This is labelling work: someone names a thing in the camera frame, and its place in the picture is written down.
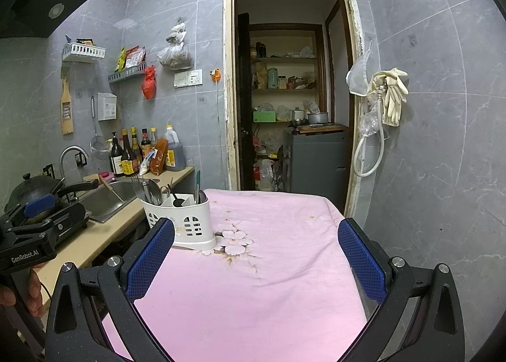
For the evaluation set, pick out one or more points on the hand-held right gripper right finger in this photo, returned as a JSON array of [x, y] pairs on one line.
[[361, 259]]

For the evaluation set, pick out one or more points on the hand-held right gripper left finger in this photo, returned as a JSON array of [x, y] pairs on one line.
[[152, 259]]

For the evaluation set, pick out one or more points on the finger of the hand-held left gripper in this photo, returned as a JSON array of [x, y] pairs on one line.
[[39, 205], [67, 219]]

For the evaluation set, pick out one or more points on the white plastic cutlery holder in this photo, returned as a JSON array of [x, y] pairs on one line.
[[193, 227]]

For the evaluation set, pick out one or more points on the metal fork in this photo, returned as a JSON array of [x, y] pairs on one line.
[[136, 190], [145, 192]]

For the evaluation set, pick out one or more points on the black chopstick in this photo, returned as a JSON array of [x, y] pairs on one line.
[[170, 189]]

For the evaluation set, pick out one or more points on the person's left hand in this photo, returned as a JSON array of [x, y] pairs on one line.
[[34, 294]]

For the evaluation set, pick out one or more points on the black wok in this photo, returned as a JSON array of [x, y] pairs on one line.
[[27, 188]]

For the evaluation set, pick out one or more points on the steel sink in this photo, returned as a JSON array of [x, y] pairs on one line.
[[114, 192]]

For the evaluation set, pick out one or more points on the chrome faucet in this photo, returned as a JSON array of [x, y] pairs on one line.
[[64, 156]]

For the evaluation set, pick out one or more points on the dark pump sauce bottle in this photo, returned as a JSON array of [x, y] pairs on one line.
[[117, 160]]

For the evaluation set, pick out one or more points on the metal strainer ladle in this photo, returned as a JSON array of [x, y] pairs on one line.
[[99, 148]]

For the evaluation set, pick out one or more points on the yellow-label sauce bottle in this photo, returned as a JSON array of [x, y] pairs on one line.
[[128, 162]]

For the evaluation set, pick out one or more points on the wooden grater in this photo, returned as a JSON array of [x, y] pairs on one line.
[[67, 112]]

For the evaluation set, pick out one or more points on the grey cabinet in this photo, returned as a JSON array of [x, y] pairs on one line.
[[320, 168]]

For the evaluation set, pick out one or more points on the orange-brown seasoning packet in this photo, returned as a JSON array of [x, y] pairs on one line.
[[159, 158]]

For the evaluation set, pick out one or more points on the pink floral tablecloth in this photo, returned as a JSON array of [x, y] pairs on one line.
[[257, 287]]

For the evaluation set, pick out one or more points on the large brown oil jug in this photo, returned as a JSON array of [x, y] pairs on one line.
[[176, 152]]

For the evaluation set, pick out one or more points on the plastic bag with red print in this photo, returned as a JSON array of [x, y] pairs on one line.
[[265, 176]]

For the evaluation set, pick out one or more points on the crumpled clear plastic bag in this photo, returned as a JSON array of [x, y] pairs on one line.
[[367, 124]]

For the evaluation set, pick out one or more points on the wooden cutting board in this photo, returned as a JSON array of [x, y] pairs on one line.
[[320, 128]]

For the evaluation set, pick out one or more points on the metal cooking pot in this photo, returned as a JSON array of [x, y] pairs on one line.
[[317, 118]]

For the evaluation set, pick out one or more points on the yellow snack packet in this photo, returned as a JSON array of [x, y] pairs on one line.
[[119, 61]]

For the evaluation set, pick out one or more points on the cream rubber gloves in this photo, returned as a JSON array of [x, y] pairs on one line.
[[393, 97]]

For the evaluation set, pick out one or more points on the green box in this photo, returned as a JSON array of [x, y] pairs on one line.
[[264, 116]]

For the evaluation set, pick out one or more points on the red snack packet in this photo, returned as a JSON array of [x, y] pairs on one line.
[[135, 57]]

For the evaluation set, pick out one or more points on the white mesh bag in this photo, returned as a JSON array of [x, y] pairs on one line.
[[357, 77]]

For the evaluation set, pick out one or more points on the dark wooden door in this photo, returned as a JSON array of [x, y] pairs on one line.
[[245, 101]]

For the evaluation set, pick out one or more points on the clear bag of dried goods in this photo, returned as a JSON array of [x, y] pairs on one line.
[[176, 57]]

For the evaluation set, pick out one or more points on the green jar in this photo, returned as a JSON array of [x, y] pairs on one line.
[[272, 78]]

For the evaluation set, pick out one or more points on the wooden shelving unit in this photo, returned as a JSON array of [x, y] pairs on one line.
[[288, 57]]

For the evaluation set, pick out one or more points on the white wall box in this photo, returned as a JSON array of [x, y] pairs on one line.
[[107, 107]]

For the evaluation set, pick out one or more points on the grey wall shelf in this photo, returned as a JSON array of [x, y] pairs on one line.
[[126, 75]]

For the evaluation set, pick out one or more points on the white wall basket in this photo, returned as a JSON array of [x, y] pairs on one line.
[[83, 52]]

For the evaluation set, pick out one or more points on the white wall switch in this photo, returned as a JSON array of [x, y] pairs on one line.
[[181, 79]]

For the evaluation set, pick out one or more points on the white wall socket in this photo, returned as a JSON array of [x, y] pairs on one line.
[[195, 77]]

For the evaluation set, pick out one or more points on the orange wall plug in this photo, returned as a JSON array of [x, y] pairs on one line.
[[215, 75]]

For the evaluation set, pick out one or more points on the white door frame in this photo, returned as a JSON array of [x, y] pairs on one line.
[[227, 69]]

